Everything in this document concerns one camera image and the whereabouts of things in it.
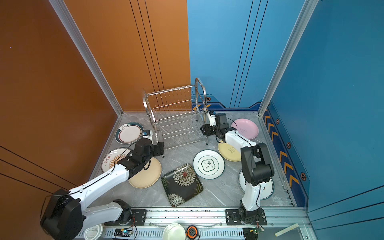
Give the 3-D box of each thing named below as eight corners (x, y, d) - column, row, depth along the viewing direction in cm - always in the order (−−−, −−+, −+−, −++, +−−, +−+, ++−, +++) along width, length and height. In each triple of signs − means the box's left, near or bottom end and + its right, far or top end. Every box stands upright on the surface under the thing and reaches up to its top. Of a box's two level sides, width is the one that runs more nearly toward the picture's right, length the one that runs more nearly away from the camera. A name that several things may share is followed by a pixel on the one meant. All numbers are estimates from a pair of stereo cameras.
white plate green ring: (192, 179, 87) (192, 177, 86) (193, 151, 99) (193, 149, 98) (225, 179, 87) (226, 177, 86) (222, 151, 99) (222, 149, 98)
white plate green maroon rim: (112, 144, 104) (111, 142, 102) (121, 124, 116) (120, 122, 114) (139, 144, 104) (138, 142, 102) (145, 124, 116) (144, 122, 114)
